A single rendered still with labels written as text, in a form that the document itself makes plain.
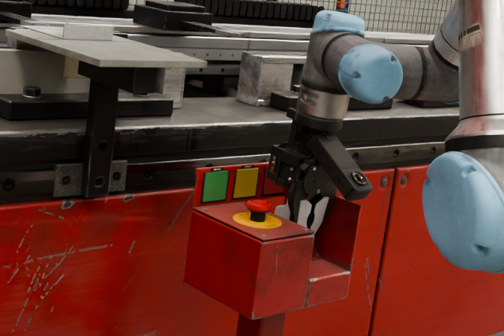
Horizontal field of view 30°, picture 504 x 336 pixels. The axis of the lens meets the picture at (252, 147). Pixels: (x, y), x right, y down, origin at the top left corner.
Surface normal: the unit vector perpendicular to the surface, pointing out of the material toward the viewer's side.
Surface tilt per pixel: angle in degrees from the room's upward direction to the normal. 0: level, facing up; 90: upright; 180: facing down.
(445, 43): 102
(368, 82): 95
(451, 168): 97
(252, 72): 90
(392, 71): 95
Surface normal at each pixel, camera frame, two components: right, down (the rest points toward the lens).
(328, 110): 0.16, 0.30
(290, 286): 0.66, 0.24
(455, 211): -0.93, 0.08
